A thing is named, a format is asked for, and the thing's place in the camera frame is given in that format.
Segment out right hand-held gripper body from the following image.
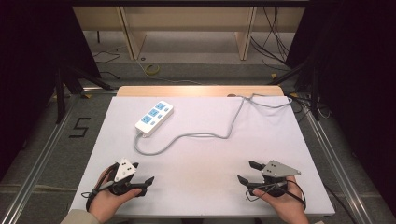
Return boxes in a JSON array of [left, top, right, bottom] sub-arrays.
[[261, 160, 302, 198]]

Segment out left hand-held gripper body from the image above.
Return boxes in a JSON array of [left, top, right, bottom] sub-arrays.
[[107, 158, 140, 197]]

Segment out person's right hand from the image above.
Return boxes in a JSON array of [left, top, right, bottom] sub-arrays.
[[252, 175, 310, 224]]

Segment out person's left hand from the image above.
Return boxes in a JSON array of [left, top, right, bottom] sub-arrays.
[[88, 169, 143, 224]]

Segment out white table cloth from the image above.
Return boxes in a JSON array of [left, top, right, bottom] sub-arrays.
[[68, 95, 336, 219]]

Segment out white power strip blue sockets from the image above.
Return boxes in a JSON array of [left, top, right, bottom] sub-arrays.
[[134, 100, 175, 138]]

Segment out black metal stand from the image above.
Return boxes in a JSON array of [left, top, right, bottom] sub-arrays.
[[266, 55, 322, 122], [53, 61, 114, 125]]

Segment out yellow tape roll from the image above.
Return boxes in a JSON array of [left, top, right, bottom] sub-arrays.
[[145, 63, 162, 77]]

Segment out black curtain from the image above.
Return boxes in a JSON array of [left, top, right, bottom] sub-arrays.
[[0, 0, 103, 183], [285, 0, 396, 217]]

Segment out beige wooden desk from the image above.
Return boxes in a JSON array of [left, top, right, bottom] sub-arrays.
[[72, 6, 306, 62]]

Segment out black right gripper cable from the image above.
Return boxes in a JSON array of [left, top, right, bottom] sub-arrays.
[[245, 179, 308, 210]]

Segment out aluminium floor rail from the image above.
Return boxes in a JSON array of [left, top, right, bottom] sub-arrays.
[[0, 92, 82, 224], [302, 106, 376, 224]]

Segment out grey power strip cable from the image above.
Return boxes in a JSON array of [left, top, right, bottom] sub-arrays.
[[133, 92, 294, 157]]

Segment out thin black floor cable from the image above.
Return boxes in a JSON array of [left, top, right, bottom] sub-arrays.
[[92, 49, 122, 80]]

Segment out bundle of black floor cables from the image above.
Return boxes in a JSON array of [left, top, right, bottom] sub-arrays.
[[249, 6, 292, 73]]

